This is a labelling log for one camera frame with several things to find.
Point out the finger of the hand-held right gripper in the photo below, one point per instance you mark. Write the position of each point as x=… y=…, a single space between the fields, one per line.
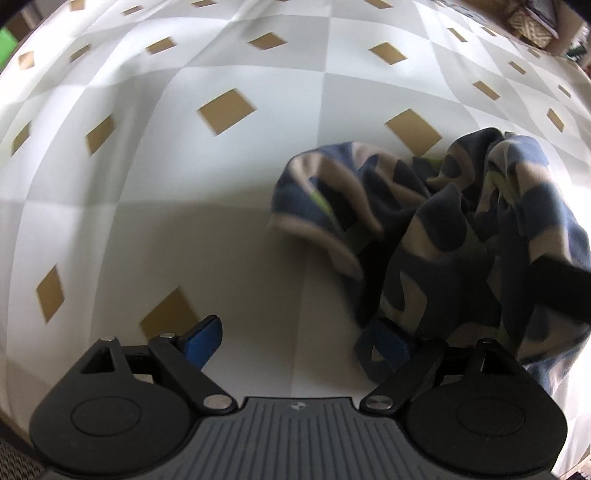
x=565 y=286

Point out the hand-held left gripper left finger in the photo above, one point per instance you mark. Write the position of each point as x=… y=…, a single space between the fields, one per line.
x=203 y=342

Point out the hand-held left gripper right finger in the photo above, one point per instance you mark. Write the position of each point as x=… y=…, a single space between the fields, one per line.
x=387 y=345

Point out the blue letter-print pants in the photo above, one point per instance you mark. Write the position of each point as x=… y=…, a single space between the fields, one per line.
x=443 y=221

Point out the white grey checkered tablecloth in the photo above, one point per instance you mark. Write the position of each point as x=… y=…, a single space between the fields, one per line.
x=184 y=221

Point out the grey woven mat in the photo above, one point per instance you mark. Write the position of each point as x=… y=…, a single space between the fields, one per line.
x=16 y=459

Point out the patterned woven basket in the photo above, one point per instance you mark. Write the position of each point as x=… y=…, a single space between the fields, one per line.
x=531 y=22

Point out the green plastic chair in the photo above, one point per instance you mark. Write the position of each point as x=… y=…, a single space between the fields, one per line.
x=7 y=37

